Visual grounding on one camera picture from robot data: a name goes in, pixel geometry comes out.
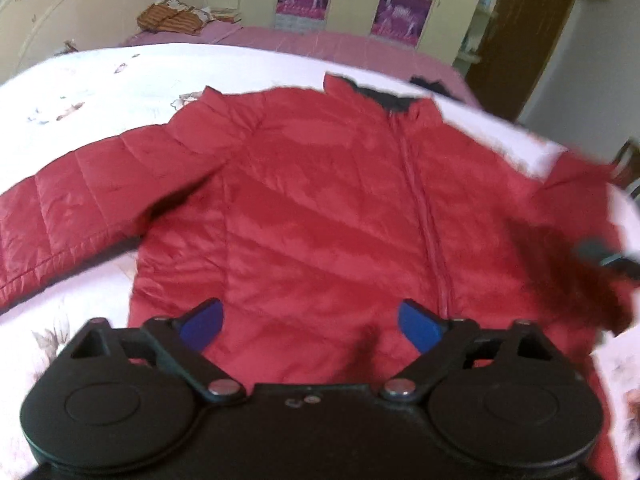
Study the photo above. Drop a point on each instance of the brown wooden door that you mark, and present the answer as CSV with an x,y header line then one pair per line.
x,y
514,52

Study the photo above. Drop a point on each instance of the pink quilted blanket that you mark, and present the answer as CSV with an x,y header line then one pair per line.
x,y
368,53

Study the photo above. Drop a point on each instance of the red puffer jacket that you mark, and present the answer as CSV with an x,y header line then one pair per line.
x,y
311,215

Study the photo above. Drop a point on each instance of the dark wooden chair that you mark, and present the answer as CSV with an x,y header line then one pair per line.
x,y
626,165

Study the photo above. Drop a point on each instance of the purple poster lower right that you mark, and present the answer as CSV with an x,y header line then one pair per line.
x,y
401,20

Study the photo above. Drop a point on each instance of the black garment on bed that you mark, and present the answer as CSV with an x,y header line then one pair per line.
x,y
433,86

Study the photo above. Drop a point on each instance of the white floral bed sheet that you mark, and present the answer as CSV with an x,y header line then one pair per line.
x,y
68,102

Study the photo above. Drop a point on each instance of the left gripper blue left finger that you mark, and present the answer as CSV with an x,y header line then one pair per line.
x,y
184,337

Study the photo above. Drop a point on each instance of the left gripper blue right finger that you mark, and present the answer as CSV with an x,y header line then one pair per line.
x,y
435,337

